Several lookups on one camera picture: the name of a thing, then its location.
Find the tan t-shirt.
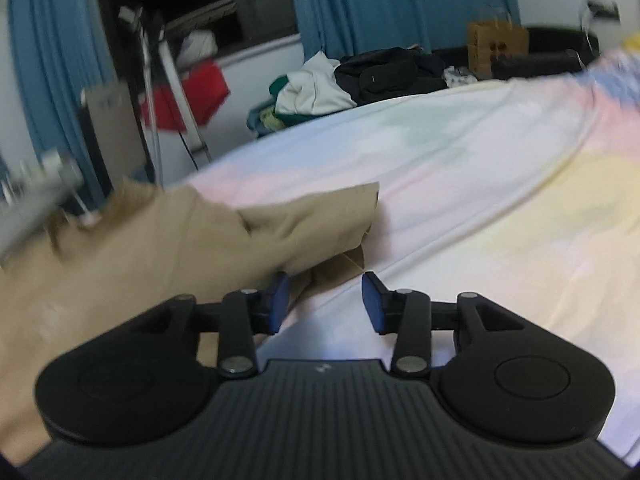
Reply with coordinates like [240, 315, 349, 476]
[1, 181, 378, 463]

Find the pile of clothes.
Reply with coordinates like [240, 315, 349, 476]
[246, 46, 477, 138]

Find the pastel tie-dye bed cover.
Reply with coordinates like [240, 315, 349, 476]
[191, 48, 639, 464]

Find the red garment on stand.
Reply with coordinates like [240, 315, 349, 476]
[152, 61, 230, 132]

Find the white dressing table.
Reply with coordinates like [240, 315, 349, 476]
[1, 152, 84, 259]

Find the brown paper bag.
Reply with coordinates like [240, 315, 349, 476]
[466, 4, 529, 79]

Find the garment steamer stand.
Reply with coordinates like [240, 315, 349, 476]
[79, 4, 214, 189]

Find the right blue curtain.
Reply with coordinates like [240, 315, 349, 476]
[293, 0, 521, 58]

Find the blue curtain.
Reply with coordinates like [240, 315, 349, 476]
[9, 0, 117, 206]
[293, 0, 521, 58]

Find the dark window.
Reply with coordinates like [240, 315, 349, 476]
[92, 0, 302, 61]

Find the black sofa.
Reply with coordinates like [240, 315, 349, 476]
[434, 25, 600, 80]

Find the left blue curtain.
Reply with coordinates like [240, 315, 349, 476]
[9, 0, 117, 206]

